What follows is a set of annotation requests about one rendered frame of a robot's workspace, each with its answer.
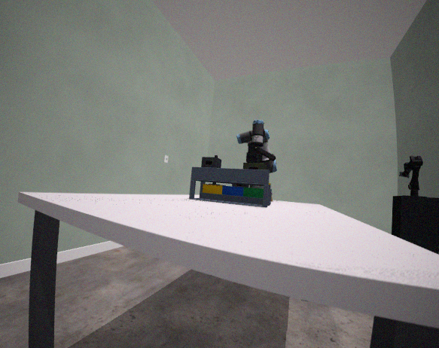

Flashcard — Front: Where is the yellow open bin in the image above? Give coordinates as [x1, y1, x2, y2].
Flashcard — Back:
[203, 185, 222, 194]

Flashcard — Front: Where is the blue open bin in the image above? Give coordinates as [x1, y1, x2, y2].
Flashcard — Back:
[222, 186, 243, 197]

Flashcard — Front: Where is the green bin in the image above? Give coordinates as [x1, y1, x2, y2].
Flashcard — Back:
[243, 188, 264, 198]

